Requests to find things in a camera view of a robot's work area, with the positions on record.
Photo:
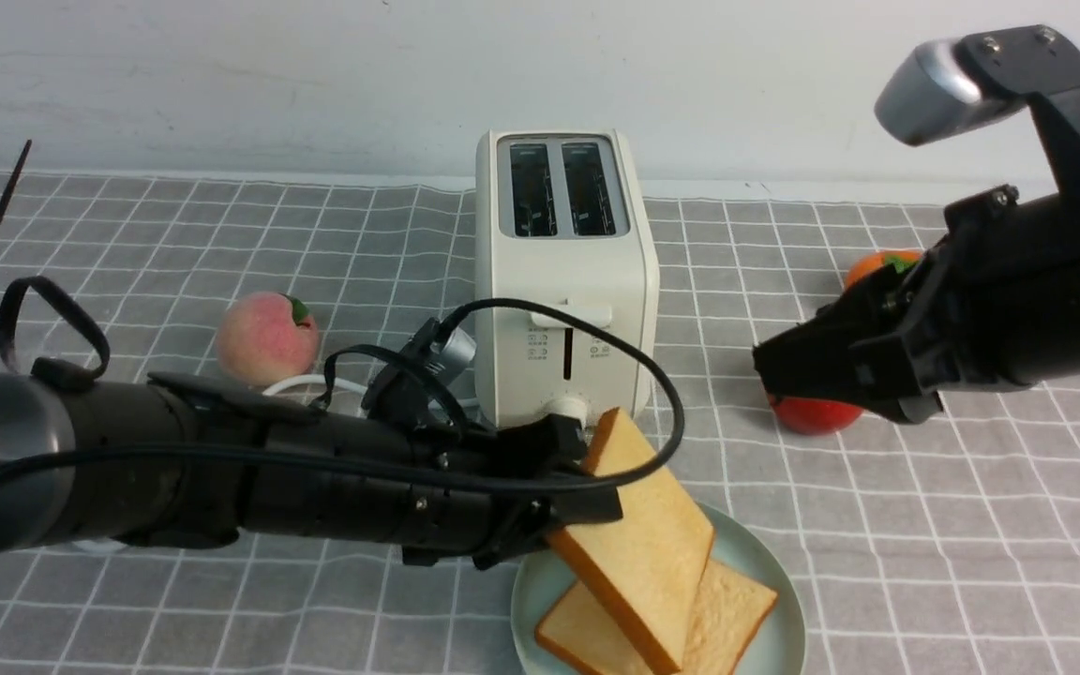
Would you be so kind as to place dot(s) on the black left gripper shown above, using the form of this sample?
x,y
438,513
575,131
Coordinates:
x,y
487,496

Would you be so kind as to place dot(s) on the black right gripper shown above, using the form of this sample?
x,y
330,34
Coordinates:
x,y
993,307

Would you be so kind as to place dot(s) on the toast slice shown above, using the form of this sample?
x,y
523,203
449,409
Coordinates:
x,y
728,611
644,569

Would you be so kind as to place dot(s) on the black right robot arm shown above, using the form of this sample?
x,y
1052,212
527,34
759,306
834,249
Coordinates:
x,y
950,86

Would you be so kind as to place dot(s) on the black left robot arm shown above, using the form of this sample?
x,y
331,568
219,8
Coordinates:
x,y
184,462

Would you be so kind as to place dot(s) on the white toaster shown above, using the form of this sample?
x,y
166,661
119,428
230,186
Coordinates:
x,y
560,221

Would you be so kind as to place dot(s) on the red apple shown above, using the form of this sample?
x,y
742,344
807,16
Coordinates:
x,y
810,417

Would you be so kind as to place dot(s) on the orange persimmon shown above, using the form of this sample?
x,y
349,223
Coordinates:
x,y
901,260

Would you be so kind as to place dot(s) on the light green plate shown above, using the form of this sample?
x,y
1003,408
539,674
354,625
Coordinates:
x,y
778,647

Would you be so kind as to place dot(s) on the grey checked tablecloth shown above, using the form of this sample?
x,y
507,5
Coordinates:
x,y
949,548

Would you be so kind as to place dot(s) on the pink peach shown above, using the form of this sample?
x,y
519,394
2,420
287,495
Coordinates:
x,y
265,338

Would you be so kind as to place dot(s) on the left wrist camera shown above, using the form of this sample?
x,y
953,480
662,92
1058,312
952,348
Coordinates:
x,y
414,392

